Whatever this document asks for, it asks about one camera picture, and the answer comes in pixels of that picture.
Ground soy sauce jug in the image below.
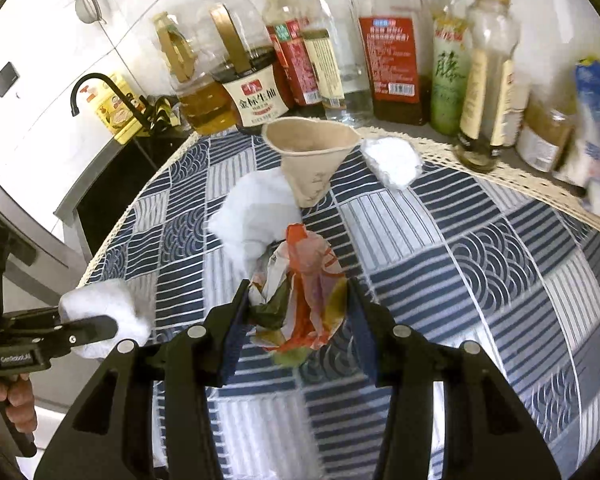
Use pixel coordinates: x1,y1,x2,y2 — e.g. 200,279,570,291
194,0,291,134

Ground green label bottle gold cap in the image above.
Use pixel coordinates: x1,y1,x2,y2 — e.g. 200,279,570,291
424,0,474,136

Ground pale label bottle gold cap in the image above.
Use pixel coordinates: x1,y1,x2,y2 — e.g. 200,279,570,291
454,0,524,174

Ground black faucet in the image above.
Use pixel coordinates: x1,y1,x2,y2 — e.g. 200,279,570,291
70,73,154,134

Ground clear bottle yellow cap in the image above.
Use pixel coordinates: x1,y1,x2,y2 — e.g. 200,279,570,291
295,0,376,126

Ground blue white patterned tablecloth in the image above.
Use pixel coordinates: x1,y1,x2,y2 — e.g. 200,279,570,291
76,125,600,480

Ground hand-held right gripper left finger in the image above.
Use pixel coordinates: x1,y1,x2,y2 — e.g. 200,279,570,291
32,277,254,480

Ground glass jar amber contents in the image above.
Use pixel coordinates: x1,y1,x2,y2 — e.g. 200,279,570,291
515,77,579,174

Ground black sponge rack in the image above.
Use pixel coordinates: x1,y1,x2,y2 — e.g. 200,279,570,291
142,95,189,134

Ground orange snack wrapper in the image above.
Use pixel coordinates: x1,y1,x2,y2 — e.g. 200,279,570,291
247,223,349,368

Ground black sink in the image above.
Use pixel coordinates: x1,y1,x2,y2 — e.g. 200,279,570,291
72,132,196,256

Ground tall red label bottle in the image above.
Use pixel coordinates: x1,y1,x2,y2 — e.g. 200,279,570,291
352,0,431,126

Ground red label bottle black cap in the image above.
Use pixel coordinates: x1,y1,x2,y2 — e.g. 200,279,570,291
252,0,324,109

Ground black wall switch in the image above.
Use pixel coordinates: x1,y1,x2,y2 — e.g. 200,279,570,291
0,62,21,99

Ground white tissue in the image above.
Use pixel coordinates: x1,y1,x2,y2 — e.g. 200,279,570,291
208,167,302,281
360,135,424,191
59,279,152,361

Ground person's left hand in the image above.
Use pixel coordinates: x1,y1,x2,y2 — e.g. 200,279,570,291
0,375,37,434

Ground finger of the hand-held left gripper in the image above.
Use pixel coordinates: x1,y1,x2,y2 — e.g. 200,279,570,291
44,314,120,361
2,308,66,329

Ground cooking oil jug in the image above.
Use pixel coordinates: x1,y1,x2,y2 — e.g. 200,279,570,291
152,12,241,136

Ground brown paper cup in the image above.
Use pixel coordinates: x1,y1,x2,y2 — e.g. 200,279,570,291
261,116,363,209

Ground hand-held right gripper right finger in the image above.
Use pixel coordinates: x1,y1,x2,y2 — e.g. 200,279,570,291
345,276,564,480

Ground yellow dish soap bottle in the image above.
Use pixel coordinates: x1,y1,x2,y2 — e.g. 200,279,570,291
82,72,149,144

